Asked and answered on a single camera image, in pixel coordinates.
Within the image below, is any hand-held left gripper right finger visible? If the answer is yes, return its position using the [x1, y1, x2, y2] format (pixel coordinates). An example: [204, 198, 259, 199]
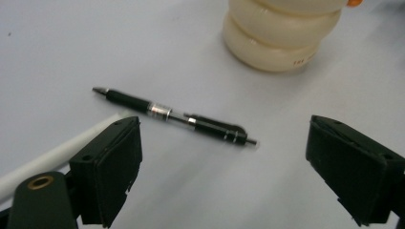
[305, 114, 405, 227]

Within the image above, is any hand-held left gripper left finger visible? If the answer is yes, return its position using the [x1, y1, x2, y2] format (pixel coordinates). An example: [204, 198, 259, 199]
[69, 115, 143, 229]

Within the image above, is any white pen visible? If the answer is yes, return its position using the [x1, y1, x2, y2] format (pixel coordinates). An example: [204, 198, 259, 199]
[0, 109, 135, 204]

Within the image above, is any cream ribbed container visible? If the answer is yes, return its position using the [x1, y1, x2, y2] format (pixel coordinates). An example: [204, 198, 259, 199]
[222, 0, 350, 73]

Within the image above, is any black retractable pen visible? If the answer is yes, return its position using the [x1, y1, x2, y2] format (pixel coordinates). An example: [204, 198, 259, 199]
[92, 86, 258, 148]

